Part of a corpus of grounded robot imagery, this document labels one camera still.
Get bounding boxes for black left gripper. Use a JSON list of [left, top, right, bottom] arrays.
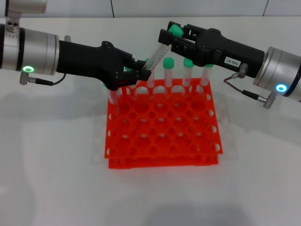
[[57, 40, 152, 91]]

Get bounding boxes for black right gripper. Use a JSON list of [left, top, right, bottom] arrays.
[[158, 21, 266, 79]]

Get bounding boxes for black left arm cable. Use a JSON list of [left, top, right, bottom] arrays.
[[20, 72, 68, 87]]

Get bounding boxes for orange test tube rack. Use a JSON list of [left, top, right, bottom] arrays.
[[104, 79, 223, 170]]

